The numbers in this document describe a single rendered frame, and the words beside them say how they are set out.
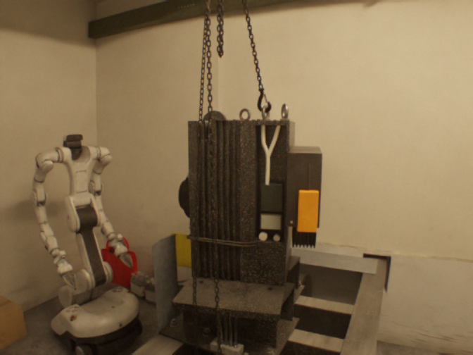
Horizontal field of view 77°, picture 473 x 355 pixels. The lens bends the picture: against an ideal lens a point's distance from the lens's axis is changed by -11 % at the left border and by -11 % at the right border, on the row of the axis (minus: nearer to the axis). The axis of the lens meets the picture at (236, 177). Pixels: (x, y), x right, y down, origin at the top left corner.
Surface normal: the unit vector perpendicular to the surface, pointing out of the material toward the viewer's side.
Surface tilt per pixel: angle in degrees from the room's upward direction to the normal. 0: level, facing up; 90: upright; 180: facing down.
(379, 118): 90
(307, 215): 90
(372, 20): 90
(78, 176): 96
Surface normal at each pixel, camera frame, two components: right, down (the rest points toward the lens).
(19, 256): 0.90, 0.07
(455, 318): -0.44, 0.14
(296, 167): -0.22, 0.14
